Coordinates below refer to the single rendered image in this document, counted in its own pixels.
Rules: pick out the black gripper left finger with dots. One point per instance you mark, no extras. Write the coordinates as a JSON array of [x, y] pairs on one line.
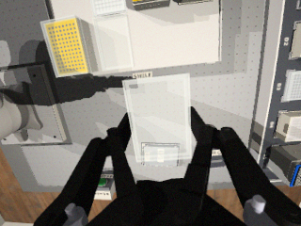
[[72, 206]]

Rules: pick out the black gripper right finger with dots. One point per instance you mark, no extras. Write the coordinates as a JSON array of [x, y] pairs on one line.
[[263, 203]]

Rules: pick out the dark grey rectangular nest with label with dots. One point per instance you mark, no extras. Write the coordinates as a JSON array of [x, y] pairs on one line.
[[217, 160]]

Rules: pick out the clear plastic lid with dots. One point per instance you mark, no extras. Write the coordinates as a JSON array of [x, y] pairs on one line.
[[66, 45], [159, 112], [114, 41]]

